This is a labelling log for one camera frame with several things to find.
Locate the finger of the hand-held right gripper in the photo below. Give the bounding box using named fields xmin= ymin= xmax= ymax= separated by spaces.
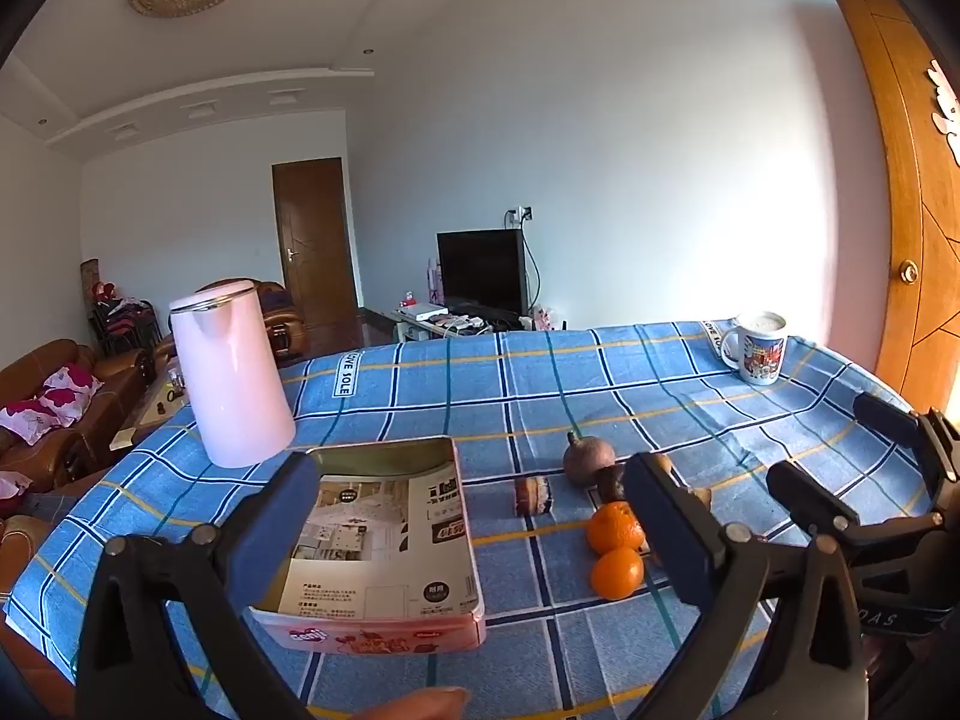
xmin=853 ymin=392 xmax=960 ymax=481
xmin=766 ymin=461 xmax=942 ymax=552

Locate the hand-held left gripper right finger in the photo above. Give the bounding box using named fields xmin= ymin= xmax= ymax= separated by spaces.
xmin=621 ymin=452 xmax=869 ymax=720

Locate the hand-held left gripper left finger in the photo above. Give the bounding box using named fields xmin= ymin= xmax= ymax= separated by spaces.
xmin=75 ymin=452 xmax=321 ymax=720

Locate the orange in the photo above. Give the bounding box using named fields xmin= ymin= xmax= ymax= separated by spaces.
xmin=590 ymin=547 xmax=646 ymax=601
xmin=586 ymin=501 xmax=646 ymax=554

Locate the brown round fruit with stem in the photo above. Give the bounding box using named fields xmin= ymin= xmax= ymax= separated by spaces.
xmin=562 ymin=431 xmax=617 ymax=488

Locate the chocolate cake piece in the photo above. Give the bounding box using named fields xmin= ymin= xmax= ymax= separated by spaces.
xmin=514 ymin=476 xmax=554 ymax=517

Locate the metal tin box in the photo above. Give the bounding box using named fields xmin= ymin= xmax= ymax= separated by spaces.
xmin=247 ymin=436 xmax=487 ymax=655

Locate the printed paper leaflet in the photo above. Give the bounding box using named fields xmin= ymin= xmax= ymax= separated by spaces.
xmin=279 ymin=457 xmax=462 ymax=616

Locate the white printed mug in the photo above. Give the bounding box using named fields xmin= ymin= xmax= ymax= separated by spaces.
xmin=718 ymin=311 xmax=788 ymax=386

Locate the pink electric kettle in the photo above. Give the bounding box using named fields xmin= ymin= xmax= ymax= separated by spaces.
xmin=168 ymin=279 xmax=297 ymax=469

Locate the low coffee table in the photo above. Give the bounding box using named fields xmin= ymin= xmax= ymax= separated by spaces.
xmin=112 ymin=360 xmax=188 ymax=451

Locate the brown leather armchair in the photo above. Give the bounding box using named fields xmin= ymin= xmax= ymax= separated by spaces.
xmin=154 ymin=279 xmax=308 ymax=368

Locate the blue checked tablecloth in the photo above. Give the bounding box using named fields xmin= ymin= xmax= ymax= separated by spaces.
xmin=4 ymin=321 xmax=935 ymax=720

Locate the brown leather sofa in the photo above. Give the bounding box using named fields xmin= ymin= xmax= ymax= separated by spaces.
xmin=0 ymin=339 xmax=155 ymax=492

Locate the pink floral pillow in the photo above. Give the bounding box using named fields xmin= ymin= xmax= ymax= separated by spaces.
xmin=41 ymin=366 xmax=104 ymax=411
xmin=0 ymin=397 xmax=68 ymax=445

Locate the light wooden door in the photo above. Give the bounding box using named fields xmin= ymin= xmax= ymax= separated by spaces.
xmin=823 ymin=0 xmax=960 ymax=417

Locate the black chair with clothes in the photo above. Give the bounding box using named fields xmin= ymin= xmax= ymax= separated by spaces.
xmin=90 ymin=281 xmax=158 ymax=357

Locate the white television stand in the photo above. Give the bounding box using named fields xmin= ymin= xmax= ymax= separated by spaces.
xmin=390 ymin=307 xmax=526 ymax=346

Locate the dark brown room door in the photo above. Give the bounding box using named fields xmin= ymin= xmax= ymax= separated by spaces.
xmin=271 ymin=157 xmax=359 ymax=331

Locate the black television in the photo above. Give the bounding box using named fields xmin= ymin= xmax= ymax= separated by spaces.
xmin=436 ymin=229 xmax=530 ymax=318

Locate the white flower door sticker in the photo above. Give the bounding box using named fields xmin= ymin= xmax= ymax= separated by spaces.
xmin=926 ymin=60 xmax=960 ymax=166

